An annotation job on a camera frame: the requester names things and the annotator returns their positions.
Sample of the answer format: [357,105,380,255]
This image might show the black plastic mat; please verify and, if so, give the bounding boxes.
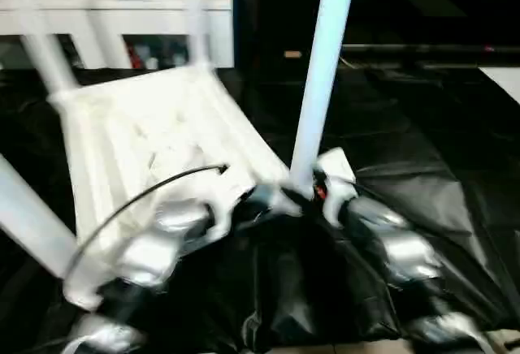
[0,65,520,353]

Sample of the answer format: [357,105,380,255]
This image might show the white flat board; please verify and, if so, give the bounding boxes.
[479,67,520,106]

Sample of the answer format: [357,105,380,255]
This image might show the white cabinet with glass doors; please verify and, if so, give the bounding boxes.
[0,0,236,71]

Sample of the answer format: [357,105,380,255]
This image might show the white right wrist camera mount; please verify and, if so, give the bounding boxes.
[314,148,359,228]

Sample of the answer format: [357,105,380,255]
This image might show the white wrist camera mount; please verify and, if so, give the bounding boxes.
[202,183,247,244]
[314,148,359,228]

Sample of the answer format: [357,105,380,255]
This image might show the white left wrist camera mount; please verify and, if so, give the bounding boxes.
[202,183,247,244]

